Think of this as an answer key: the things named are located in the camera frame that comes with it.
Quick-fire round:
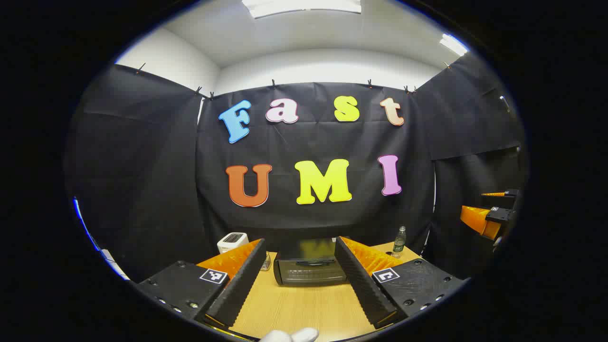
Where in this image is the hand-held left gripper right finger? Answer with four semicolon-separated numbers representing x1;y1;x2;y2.
334;236;468;330

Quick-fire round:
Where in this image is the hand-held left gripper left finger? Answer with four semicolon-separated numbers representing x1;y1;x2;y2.
135;238;267;329

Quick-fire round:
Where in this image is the black electric oven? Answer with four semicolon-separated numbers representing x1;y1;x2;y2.
273;237;348;286

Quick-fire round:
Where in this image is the white toaster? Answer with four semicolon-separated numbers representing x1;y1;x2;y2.
217;232;249;255

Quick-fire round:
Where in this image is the clear plastic water bottle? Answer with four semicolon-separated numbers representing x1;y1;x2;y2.
392;226;407;258

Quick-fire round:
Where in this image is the small ceiling light panel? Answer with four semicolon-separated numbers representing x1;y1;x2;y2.
439;33;469;57

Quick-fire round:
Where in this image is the long ceiling light panel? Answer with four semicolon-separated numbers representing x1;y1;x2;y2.
241;0;362;19

